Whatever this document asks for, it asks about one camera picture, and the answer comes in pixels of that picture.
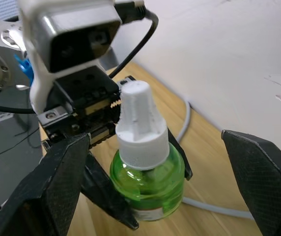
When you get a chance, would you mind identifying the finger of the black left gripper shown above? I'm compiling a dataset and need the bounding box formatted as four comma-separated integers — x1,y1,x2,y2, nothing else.
166,127,194,182
80,149,140,231

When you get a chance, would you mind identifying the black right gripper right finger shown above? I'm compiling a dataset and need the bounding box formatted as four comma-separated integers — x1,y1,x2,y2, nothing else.
221,129,281,236

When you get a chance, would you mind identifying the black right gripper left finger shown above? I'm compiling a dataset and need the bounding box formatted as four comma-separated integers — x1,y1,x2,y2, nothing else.
0,132,92,236

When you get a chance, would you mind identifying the green repellent liquid bottle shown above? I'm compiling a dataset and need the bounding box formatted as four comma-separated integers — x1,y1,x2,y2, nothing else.
110,142,186,222

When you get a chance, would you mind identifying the white ribbed bottle cap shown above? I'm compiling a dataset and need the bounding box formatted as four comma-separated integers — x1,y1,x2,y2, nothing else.
115,82,170,171

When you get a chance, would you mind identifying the blue plastic clip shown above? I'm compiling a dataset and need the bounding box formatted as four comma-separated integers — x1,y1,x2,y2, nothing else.
14,54,35,81

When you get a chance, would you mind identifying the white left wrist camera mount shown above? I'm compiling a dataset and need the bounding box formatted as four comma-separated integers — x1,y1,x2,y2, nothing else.
17,0,124,114

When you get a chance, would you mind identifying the grey power cable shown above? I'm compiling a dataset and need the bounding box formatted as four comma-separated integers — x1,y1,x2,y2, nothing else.
176,98,254,220

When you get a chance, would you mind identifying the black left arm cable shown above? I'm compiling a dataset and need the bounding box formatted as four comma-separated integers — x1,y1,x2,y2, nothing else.
0,102,37,115

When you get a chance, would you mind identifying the black left wrist camera cable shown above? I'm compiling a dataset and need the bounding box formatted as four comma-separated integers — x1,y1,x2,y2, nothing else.
108,0,160,80

